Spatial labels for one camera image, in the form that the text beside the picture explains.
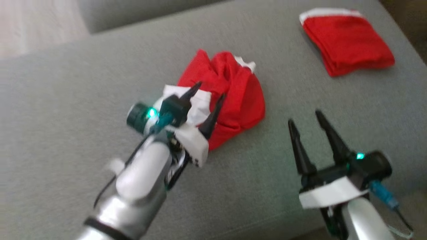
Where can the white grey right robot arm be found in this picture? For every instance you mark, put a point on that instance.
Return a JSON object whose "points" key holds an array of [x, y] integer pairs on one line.
{"points": [[363, 220]]}

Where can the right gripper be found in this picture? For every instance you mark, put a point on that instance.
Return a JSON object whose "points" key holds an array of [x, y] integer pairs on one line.
{"points": [[333, 193]]}

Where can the red and white garment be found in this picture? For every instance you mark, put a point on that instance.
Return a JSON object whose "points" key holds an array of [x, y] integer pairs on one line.
{"points": [[240, 93]]}

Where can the small grey sofa seat cushion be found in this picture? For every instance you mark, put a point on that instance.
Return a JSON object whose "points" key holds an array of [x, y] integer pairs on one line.
{"points": [[116, 13]]}

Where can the large grey sofa seat cushion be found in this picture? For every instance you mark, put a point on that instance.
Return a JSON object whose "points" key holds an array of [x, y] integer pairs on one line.
{"points": [[66, 100]]}

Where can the red shirt with black print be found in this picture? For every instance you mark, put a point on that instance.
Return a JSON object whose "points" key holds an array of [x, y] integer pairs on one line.
{"points": [[350, 43]]}

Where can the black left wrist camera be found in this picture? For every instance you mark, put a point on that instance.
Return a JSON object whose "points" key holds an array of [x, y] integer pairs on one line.
{"points": [[175, 110]]}

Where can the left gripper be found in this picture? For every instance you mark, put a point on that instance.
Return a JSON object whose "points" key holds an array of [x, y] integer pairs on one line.
{"points": [[193, 146]]}

